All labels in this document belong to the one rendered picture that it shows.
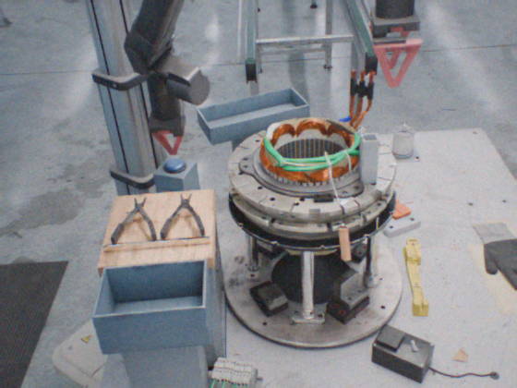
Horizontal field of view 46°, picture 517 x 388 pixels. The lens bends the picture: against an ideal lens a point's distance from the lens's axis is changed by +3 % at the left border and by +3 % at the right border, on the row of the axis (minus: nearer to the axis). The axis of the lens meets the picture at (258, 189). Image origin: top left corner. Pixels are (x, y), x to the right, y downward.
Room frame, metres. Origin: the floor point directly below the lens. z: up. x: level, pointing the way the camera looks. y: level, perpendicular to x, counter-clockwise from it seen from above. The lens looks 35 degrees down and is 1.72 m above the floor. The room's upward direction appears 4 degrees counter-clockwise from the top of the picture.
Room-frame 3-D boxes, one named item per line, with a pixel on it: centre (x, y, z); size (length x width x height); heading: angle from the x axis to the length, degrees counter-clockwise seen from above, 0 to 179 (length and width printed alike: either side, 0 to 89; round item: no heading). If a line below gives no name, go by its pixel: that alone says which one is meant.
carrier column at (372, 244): (0.94, -0.23, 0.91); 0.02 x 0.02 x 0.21
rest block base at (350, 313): (0.86, -0.17, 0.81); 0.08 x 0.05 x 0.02; 130
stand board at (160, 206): (0.84, 0.18, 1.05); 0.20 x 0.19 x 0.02; 1
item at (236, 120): (1.27, 0.00, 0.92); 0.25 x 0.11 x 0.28; 109
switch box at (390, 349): (0.74, -0.25, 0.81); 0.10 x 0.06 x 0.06; 55
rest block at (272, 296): (0.88, -0.01, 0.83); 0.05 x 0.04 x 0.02; 26
